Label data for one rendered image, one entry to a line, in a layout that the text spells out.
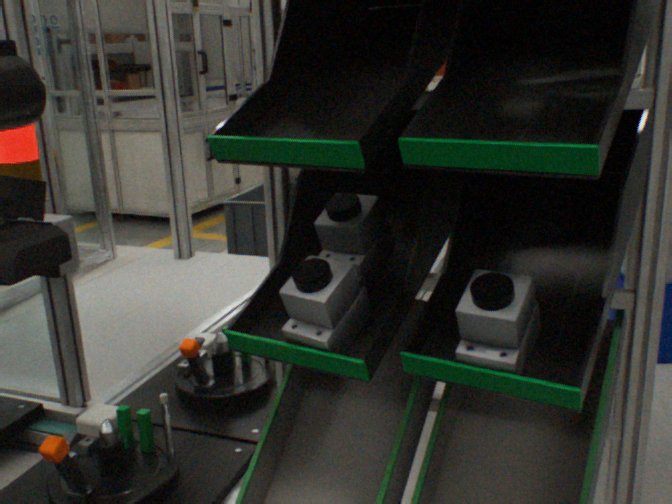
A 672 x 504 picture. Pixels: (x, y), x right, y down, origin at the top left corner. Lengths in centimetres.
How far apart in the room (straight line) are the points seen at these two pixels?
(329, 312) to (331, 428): 18
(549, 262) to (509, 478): 19
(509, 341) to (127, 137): 581
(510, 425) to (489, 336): 16
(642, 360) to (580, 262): 9
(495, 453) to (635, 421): 12
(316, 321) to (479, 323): 12
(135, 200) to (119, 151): 44
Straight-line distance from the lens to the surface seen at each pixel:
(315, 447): 67
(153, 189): 613
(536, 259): 61
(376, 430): 65
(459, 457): 64
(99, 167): 203
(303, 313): 53
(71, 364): 102
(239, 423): 92
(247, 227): 279
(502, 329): 48
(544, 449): 63
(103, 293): 181
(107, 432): 80
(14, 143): 91
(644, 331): 61
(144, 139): 609
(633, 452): 66
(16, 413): 105
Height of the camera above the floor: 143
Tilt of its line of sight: 17 degrees down
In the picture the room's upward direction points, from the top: 2 degrees counter-clockwise
